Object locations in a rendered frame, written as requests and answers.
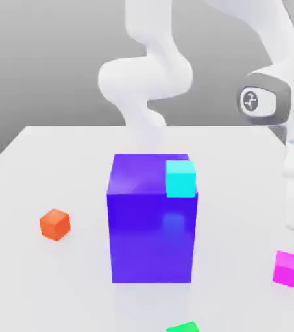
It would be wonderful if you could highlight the large blue box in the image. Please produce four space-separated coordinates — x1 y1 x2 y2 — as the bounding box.
106 153 199 284

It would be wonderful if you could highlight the small cyan cube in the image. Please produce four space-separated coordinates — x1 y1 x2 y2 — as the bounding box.
165 160 197 199

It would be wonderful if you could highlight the small magenta cube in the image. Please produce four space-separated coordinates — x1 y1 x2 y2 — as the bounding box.
271 250 294 289

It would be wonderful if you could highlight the small green cube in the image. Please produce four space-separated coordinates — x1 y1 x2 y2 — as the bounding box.
165 320 200 332

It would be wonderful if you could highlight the small orange cube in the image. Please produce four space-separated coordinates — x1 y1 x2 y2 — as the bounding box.
39 208 71 242

